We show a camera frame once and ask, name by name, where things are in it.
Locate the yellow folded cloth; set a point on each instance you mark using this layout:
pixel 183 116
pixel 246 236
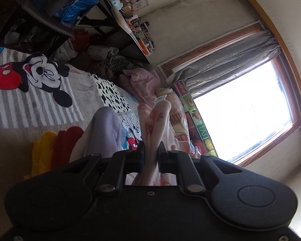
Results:
pixel 44 153

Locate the pink pillow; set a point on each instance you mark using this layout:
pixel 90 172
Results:
pixel 143 82

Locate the cream bottle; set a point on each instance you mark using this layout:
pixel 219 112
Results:
pixel 163 94

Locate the pink fox print pants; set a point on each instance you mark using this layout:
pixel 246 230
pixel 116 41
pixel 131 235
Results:
pixel 153 130

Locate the grey curtain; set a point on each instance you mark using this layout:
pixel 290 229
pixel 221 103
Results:
pixel 223 62

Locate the pink floral quilt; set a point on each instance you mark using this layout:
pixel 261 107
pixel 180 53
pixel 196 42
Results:
pixel 176 120

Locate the dark cluttered table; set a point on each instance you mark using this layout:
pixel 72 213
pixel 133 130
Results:
pixel 120 22

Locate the blue plastic bag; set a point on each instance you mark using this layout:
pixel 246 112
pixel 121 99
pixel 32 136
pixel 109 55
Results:
pixel 75 7

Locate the lilac garment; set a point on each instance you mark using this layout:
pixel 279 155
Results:
pixel 102 130

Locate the dark chair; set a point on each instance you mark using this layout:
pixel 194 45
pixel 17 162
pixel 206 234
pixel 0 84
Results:
pixel 40 17

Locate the heap of dark clothes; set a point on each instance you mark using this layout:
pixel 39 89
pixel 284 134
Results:
pixel 110 62

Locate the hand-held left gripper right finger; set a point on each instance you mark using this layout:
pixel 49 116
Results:
pixel 163 162

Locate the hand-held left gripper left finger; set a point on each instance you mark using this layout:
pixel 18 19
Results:
pixel 138 161

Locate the colourful play mat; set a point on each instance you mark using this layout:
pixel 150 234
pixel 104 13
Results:
pixel 200 135

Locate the cartoon mouse printed blanket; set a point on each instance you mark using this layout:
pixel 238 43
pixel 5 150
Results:
pixel 40 110

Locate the wooden framed window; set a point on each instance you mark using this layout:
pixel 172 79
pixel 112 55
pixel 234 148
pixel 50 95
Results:
pixel 243 110

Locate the red folded cloth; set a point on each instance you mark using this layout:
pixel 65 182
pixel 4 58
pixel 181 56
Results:
pixel 66 143

